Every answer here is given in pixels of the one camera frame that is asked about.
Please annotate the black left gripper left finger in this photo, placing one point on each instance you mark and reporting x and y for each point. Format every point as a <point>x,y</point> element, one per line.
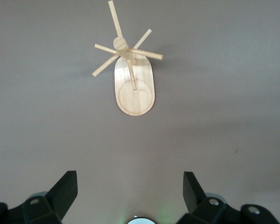
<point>51,205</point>

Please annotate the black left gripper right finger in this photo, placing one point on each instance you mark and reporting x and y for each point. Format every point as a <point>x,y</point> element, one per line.
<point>200,207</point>

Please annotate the wooden cup rack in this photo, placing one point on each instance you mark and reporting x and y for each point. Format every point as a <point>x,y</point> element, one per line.
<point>134,102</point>

